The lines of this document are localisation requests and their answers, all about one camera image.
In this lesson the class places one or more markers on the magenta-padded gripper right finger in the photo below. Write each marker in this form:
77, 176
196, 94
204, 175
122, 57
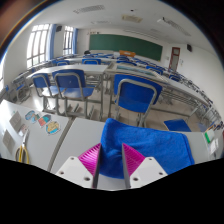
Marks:
145, 170

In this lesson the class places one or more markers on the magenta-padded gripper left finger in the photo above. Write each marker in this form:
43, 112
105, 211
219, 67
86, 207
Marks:
77, 170

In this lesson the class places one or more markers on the blue towel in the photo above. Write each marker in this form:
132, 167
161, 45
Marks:
160, 146

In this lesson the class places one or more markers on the yellow and blue sticker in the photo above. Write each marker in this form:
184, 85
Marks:
53, 127

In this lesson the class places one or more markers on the red and teal sticker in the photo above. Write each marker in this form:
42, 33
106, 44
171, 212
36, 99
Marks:
44, 120

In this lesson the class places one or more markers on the small pink card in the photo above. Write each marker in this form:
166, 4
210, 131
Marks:
22, 129

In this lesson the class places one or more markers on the blue round-cornered sticker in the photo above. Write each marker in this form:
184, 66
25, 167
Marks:
30, 116

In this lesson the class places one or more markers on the green and white packet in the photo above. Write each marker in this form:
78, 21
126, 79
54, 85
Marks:
209, 136

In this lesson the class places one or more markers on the small white box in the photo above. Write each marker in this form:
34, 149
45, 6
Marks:
214, 146

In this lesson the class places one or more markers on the grey card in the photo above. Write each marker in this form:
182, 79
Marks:
8, 141
15, 121

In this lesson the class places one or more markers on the long grey classroom desk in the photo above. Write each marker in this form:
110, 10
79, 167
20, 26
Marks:
173, 85

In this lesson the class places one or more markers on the framed picture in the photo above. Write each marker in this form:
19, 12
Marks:
135, 69

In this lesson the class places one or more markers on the group of blue classroom chairs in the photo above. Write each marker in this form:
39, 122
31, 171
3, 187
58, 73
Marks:
91, 61

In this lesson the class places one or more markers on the brown door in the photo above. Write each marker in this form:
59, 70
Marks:
174, 58

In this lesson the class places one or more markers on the orange lectern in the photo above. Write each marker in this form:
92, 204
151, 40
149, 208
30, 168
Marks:
127, 53

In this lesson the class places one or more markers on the green blackboard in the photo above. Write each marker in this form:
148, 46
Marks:
125, 46

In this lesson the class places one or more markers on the large white-framed window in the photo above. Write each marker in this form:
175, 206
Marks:
37, 46

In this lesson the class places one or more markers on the narrow white-framed window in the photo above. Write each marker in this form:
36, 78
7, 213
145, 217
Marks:
68, 40

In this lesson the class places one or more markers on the ceiling air conditioner unit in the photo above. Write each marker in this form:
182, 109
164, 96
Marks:
132, 18

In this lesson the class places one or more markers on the ceiling vent grille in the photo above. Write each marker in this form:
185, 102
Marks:
89, 9

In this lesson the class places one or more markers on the blue chair with grey frame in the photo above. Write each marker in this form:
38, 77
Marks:
42, 83
70, 81
136, 95
176, 125

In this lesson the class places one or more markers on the black wall speaker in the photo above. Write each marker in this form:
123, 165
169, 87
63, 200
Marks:
59, 28
189, 47

